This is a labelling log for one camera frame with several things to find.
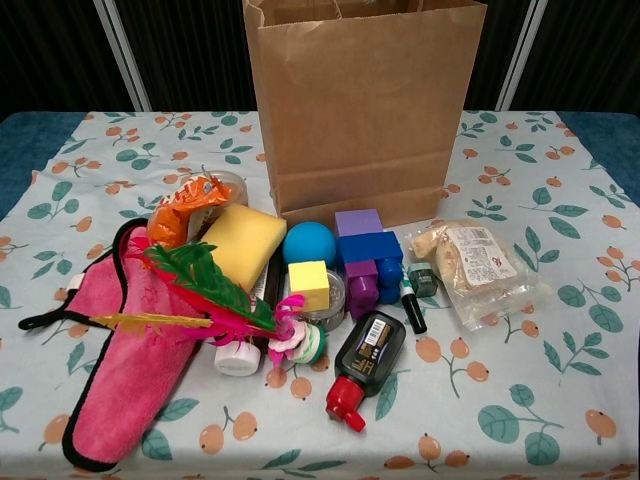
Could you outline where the blue and purple toy block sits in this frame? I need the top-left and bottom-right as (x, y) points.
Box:
(335, 229), (405, 322)

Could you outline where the bagged bread snack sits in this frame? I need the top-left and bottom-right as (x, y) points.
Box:
(409, 218), (541, 332)

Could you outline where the brown paper bag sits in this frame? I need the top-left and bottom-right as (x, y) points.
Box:
(242, 0), (489, 231)

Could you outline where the blue ball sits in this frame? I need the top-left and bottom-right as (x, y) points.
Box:
(282, 221), (337, 266)

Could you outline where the light purple cube block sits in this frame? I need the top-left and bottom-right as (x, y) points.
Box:
(334, 209), (385, 239)

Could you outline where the yellow foam cube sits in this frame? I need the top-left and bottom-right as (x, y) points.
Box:
(287, 259), (331, 314)

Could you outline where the clear round pin container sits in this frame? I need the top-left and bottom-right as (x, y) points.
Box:
(299, 269), (347, 331)

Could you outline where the dark slim box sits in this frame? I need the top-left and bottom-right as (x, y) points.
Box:
(262, 252), (289, 321)

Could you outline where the yellow sponge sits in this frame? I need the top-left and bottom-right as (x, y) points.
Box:
(199, 202), (289, 294)

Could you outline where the clear round plastic tub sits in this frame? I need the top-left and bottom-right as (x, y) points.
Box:
(179, 169), (250, 236)

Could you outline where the small green jar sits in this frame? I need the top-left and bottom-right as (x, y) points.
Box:
(405, 262), (440, 300)

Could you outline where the black ink bottle red cap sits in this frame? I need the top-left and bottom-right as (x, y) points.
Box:
(324, 310), (409, 432)

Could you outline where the colourful feather shuttlecock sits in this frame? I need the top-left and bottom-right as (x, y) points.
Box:
(89, 237), (329, 371)

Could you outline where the black and white marker pen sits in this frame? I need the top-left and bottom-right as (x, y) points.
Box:
(397, 287), (429, 335)

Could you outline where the white bottle cap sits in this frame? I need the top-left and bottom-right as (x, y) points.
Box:
(213, 287), (274, 377)

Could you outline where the orange snack packet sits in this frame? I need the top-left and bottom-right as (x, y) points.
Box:
(147, 172), (234, 251)

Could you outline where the floral print tablecloth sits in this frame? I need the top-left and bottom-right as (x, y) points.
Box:
(0, 109), (640, 480)

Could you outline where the black ribbed partition panel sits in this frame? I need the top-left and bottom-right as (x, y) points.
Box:
(107, 0), (261, 112)
(485, 0), (539, 112)
(0, 0), (136, 119)
(499, 0), (640, 114)

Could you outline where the pink towel with black trim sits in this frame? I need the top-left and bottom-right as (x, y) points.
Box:
(18, 218), (216, 474)

